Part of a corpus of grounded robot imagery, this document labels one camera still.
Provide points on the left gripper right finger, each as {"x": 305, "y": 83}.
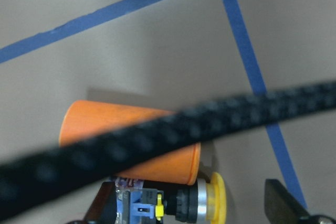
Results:
{"x": 280, "y": 206}

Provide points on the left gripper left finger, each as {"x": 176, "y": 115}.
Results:
{"x": 104, "y": 206}

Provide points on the plain orange cylinder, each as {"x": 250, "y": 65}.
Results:
{"x": 85, "y": 118}

